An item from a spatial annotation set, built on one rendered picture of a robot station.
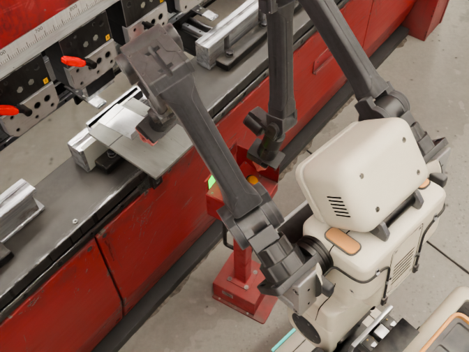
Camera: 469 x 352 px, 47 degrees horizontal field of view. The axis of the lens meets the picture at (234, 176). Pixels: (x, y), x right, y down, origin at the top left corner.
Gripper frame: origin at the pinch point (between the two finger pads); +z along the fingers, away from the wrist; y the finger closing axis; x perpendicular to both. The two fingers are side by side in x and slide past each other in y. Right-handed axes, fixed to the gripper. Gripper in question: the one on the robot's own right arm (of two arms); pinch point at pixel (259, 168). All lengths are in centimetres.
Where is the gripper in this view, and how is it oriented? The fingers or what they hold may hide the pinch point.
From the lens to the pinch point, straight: 168.8
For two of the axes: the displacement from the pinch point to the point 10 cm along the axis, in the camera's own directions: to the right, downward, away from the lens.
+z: -2.1, 5.0, 8.4
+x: -4.8, 7.0, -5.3
